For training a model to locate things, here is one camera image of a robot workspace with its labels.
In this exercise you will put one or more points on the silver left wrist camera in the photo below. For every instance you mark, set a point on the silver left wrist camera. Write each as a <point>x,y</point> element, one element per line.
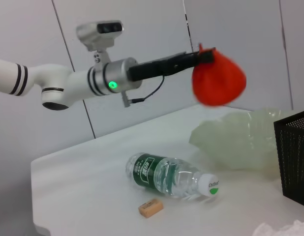
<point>98,34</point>

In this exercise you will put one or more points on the tan eraser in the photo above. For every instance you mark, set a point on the tan eraser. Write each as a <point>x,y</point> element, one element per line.
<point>150,207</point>

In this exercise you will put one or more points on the clear green-label water bottle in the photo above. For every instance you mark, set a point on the clear green-label water bottle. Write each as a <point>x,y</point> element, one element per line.
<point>164,174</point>

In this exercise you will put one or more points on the white paper ball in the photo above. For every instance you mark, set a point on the white paper ball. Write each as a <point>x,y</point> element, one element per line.
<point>282,228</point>

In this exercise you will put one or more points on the translucent green glass fruit plate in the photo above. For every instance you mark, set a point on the translucent green glass fruit plate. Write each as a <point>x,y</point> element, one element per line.
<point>235,140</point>

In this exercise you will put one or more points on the black mesh pen holder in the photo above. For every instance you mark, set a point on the black mesh pen holder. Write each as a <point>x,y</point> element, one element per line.
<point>294,157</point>

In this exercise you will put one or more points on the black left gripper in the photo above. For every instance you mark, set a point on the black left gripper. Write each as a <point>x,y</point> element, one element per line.
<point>147,71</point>

